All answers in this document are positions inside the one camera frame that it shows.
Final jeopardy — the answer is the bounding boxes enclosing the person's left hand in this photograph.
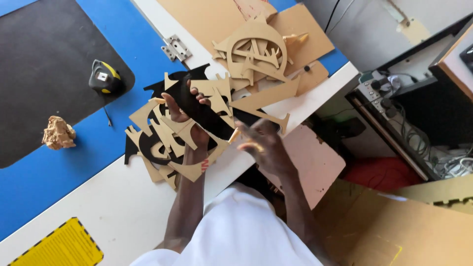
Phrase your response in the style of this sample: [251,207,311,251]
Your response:
[161,79,212,150]

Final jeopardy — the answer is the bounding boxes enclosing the person's right hand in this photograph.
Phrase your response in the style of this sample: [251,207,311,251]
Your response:
[236,118,297,177]

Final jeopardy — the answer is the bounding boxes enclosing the small tan backing strip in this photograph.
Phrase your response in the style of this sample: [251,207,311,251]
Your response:
[228,127,243,145]

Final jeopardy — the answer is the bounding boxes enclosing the black cutout shape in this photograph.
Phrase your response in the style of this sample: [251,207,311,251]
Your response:
[172,73,237,141]

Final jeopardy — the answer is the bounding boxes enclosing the large tan angular cutout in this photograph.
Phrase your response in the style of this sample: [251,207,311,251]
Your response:
[229,75,301,134]

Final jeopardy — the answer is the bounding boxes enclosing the pink stool seat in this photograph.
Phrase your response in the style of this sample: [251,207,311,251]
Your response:
[258,124,347,210]

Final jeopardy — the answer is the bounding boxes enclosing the heap of tan and black cutouts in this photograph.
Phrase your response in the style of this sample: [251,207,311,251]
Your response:
[124,64,239,192]

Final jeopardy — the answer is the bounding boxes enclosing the rounded brown board piece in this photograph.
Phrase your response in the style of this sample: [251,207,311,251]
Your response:
[294,60,330,97]

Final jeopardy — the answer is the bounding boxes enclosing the heap of tan letter cutouts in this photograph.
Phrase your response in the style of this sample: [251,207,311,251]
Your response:
[211,14,310,86]

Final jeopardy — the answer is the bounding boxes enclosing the person's white shirt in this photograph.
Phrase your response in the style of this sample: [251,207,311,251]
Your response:
[129,182,325,266]

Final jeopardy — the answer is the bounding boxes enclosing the metal hinge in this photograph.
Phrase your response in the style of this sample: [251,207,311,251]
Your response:
[161,34,193,63]

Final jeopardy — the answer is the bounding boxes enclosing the brown board sheets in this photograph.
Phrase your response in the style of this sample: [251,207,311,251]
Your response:
[156,0,335,76]

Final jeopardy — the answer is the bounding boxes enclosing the silver device with black knobs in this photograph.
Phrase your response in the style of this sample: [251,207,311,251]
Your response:
[351,69,409,124]

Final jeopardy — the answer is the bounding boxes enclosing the red cloth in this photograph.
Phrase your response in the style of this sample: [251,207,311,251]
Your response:
[341,157,425,193]

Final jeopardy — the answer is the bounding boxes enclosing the black and yellow tape measure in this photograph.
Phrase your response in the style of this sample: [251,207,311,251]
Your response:
[88,59,125,95]

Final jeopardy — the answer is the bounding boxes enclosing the large cardboard sheet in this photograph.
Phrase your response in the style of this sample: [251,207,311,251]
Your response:
[313,178,473,266]

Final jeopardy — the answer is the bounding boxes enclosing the crumpled brown paper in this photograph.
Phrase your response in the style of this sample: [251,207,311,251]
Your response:
[41,115,77,150]

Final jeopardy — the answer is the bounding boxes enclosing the notched tan board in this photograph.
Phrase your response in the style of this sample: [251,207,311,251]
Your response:
[390,173,473,216]

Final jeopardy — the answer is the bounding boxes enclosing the yellow label with striped edge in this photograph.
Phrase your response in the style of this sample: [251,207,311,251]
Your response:
[7,217,105,266]

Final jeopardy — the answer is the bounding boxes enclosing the black rubber mat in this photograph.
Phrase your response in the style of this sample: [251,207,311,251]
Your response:
[0,0,136,169]

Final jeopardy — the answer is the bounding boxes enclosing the wooden-edged desk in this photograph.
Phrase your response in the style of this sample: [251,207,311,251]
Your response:
[429,21,473,103]

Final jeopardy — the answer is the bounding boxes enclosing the black cable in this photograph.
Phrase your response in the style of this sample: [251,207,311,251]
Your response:
[324,0,341,34]

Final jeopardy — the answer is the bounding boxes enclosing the bundle of cables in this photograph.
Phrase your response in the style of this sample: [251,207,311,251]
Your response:
[393,103,473,180]

